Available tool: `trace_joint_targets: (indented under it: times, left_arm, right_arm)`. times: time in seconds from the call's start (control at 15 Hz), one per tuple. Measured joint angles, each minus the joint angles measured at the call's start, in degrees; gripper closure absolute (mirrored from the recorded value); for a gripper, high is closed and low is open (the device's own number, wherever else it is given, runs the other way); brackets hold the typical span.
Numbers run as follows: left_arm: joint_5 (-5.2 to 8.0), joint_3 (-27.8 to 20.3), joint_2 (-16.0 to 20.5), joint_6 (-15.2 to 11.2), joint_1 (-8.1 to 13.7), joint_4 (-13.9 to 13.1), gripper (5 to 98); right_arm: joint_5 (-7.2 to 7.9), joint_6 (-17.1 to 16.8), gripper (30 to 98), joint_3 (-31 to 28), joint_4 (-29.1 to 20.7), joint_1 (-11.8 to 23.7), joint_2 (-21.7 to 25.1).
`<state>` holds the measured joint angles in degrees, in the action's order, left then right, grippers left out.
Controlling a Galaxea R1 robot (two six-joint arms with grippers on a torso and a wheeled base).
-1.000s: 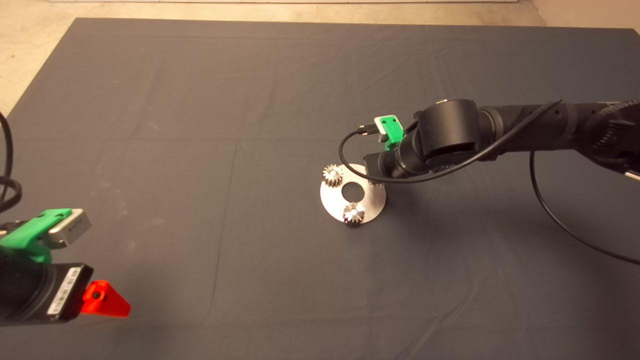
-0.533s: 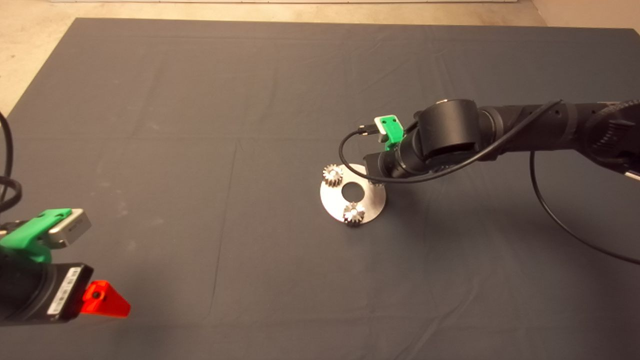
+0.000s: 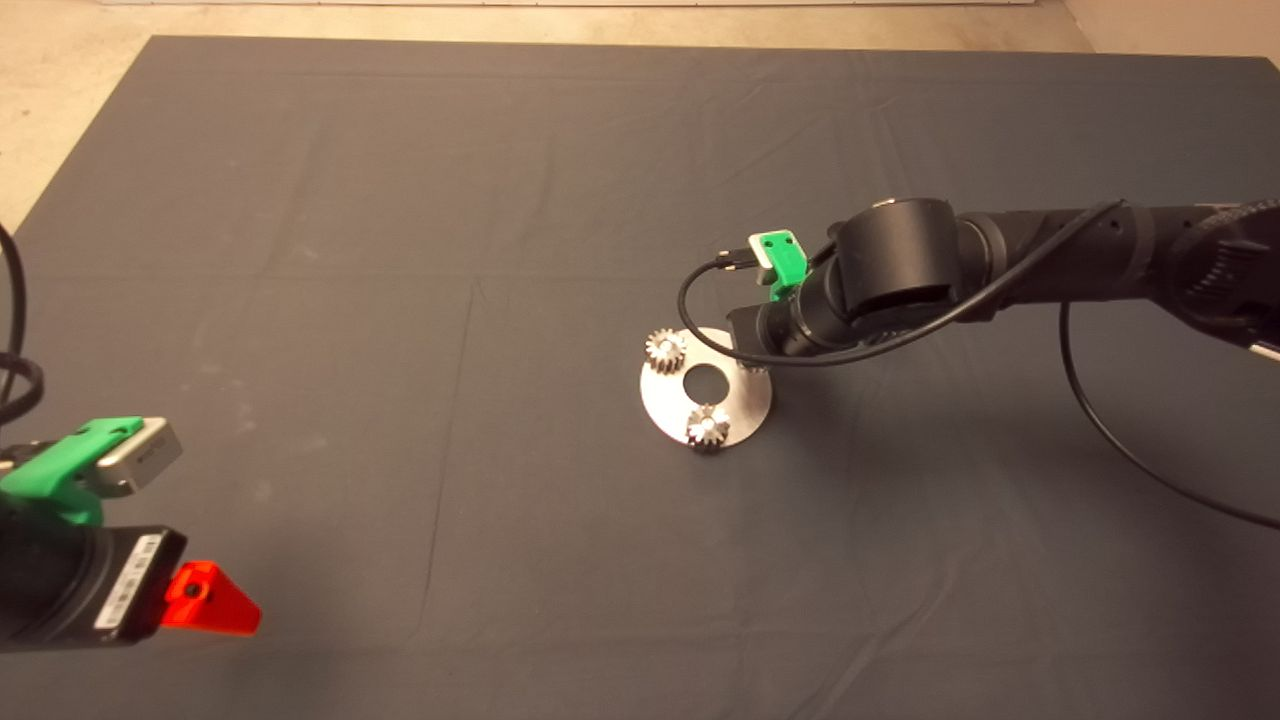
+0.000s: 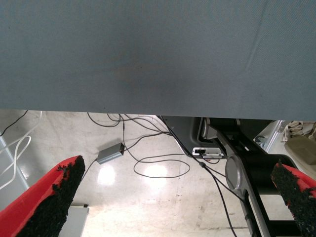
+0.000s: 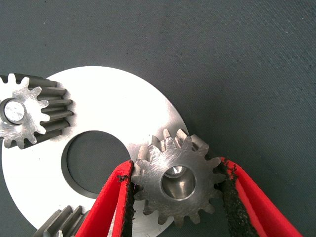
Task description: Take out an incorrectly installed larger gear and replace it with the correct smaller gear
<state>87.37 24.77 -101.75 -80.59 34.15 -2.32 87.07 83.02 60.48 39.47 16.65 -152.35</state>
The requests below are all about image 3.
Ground silver left camera box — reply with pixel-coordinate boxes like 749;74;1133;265
93;418;184;497

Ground green right camera mount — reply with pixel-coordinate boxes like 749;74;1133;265
758;230;809;301

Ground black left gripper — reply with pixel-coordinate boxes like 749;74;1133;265
15;526;263;646

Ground dark grey table cloth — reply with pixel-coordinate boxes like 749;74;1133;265
0;37;1280;720

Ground black camera cable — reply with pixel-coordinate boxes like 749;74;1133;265
0;225;26;401
677;200;1280;531

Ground thick black cable loom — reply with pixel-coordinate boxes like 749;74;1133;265
0;352;46;426

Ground round metal plate with hole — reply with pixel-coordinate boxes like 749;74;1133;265
639;327;774;451

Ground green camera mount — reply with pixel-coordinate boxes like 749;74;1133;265
0;417;144;528
758;230;809;301

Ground green left camera mount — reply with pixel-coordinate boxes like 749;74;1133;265
0;417;144;528

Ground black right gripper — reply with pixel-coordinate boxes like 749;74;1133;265
727;282;901;361

